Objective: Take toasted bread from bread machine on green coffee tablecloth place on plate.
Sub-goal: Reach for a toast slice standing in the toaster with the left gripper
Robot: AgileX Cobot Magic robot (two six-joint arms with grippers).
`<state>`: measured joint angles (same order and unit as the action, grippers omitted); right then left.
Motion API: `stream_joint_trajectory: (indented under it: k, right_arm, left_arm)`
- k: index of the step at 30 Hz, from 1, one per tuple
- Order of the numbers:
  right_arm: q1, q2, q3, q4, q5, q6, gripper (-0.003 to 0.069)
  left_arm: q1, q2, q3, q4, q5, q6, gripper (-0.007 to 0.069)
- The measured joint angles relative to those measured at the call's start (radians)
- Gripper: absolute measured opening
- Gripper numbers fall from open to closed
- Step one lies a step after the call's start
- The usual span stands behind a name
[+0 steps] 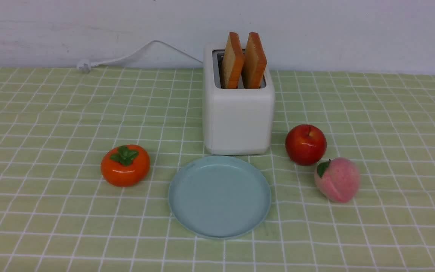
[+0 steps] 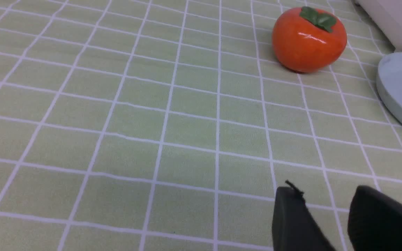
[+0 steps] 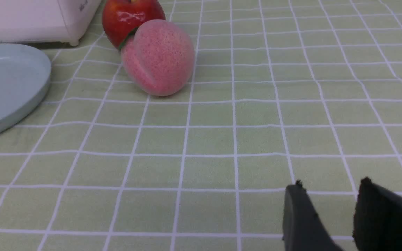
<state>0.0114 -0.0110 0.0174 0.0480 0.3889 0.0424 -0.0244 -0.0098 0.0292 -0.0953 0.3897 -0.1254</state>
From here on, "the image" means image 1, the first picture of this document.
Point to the toast slice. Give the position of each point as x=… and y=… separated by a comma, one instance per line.
x=255, y=62
x=232, y=63

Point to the white two-slot toaster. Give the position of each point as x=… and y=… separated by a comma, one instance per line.
x=235, y=121

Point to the light blue round plate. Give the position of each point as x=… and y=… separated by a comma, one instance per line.
x=219, y=197

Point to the red apple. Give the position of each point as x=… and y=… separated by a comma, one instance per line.
x=305, y=144

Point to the orange persimmon with green leaf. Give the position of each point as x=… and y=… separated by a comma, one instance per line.
x=125, y=166

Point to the pink peach with leaf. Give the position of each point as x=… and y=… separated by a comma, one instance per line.
x=338, y=179

